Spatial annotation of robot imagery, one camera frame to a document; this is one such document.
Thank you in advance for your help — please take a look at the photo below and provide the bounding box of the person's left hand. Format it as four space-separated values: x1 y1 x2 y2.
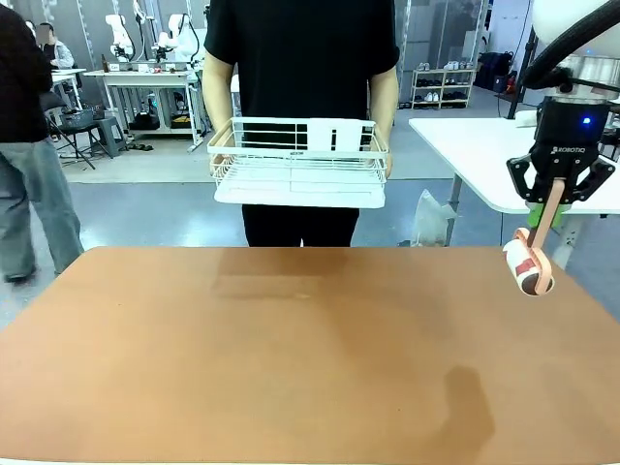
369 123 393 181

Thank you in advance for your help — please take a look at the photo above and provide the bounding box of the black folding chair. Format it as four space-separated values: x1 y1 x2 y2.
40 90 99 171

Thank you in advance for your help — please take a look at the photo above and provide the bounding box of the grey plastic stool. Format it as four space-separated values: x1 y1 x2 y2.
90 114 130 160

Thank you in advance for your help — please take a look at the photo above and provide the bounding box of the small white background robot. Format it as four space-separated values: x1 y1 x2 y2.
105 13 136 63

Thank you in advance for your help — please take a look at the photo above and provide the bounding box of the white side table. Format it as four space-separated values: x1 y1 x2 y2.
409 114 620 270

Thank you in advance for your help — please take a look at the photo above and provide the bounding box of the white workbench with frame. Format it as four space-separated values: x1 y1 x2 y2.
82 68 210 152

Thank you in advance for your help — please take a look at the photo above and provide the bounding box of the black bag under workbench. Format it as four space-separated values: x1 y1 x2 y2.
127 109 162 132

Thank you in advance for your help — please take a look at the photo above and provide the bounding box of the white wire dish basket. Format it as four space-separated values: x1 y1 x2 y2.
206 116 390 210

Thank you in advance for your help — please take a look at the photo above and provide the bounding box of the clear plastic bag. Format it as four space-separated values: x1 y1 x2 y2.
412 188 457 248

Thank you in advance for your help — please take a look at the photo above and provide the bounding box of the pink lint roller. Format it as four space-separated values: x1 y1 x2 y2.
502 178 567 298

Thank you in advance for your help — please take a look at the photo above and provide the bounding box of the seated person grey jacket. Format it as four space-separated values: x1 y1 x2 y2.
37 22 76 70

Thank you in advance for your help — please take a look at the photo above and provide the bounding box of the person in black t-shirt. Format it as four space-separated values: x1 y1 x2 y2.
202 0 401 248

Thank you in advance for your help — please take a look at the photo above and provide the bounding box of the white background robot with cable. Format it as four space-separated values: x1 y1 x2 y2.
152 12 202 64

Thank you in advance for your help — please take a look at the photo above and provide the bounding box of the person's right forearm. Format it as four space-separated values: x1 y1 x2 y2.
201 66 239 130

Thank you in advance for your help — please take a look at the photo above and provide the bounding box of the person's left forearm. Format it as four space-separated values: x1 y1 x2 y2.
366 67 401 128

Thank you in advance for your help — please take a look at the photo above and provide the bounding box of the wooden shoe rack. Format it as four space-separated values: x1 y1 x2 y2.
411 67 479 110

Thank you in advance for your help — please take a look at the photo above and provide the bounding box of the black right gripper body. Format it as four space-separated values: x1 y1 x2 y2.
531 98 611 191

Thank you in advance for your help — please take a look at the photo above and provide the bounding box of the black bags pile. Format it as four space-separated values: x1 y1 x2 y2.
478 49 517 93

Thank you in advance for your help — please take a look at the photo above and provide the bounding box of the person in jeans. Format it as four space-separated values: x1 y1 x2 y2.
0 3 86 285

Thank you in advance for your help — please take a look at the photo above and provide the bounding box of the black slanted stand pole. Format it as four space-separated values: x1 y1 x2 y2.
506 26 540 120

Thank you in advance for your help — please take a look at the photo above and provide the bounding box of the black corrugated hose right arm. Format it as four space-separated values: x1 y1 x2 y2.
522 0 617 91

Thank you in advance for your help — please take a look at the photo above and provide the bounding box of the person's right hand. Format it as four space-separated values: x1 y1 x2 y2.
207 120 236 179

